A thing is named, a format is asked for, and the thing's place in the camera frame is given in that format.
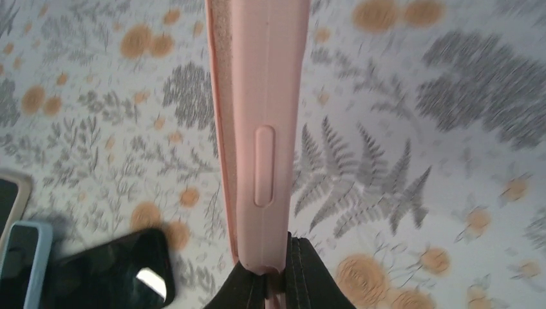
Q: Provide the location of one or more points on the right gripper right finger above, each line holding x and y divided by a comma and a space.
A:
308, 283

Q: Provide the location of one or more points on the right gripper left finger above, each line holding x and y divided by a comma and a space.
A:
242, 289

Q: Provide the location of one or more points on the phone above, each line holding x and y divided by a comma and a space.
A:
15, 192
24, 263
133, 271

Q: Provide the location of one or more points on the pink phone case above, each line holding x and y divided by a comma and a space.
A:
256, 51

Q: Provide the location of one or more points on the phone in blue case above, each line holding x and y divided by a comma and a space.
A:
24, 263

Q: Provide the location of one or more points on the phone in beige case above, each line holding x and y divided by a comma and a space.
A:
15, 192

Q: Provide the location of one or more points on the floral table mat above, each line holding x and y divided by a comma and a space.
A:
419, 169

